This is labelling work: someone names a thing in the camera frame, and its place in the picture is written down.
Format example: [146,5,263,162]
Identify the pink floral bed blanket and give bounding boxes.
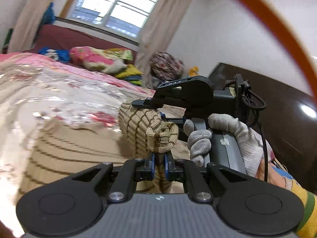
[0,52,159,238]

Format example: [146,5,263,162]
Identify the hanging blue cloth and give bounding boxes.
[41,2,57,26]

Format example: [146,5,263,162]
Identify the person's right forearm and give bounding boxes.
[255,154,316,238]

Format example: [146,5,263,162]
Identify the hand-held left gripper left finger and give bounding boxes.
[72,152,156,202]

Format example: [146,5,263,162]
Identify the pink green pillow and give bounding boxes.
[70,46,134,73]

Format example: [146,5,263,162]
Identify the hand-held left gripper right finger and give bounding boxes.
[163,152,250,203]

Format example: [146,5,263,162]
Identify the orange curved band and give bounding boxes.
[215,0,317,100]

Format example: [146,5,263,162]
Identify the beige curtain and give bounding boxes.
[135,0,199,87]
[7,0,87,54]

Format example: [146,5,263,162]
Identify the dark red sofa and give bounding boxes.
[32,24,139,67]

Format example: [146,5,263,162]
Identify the dark wooden headboard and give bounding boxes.
[209,62,317,179]

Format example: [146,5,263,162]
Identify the crumpled blue cloth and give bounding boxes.
[38,47,71,62]

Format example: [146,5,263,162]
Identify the yellow folded blanket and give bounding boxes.
[115,64,144,86]

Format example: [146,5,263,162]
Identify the black cable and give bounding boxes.
[224,79,271,182]

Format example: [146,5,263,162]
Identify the green item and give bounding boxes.
[4,28,13,49]

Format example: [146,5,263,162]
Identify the window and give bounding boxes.
[68,0,166,40]

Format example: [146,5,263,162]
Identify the beige striped knit sweater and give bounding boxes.
[20,102,189,196]

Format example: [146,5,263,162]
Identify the person's right hand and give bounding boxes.
[184,113,263,177]

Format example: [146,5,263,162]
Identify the dark floral cloth bundle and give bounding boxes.
[150,52,184,82]

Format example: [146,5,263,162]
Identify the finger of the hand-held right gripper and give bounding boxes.
[160,113,185,126]
[131,79,191,109]

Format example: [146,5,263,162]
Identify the clear plastic sheet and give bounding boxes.
[0,62,129,228]

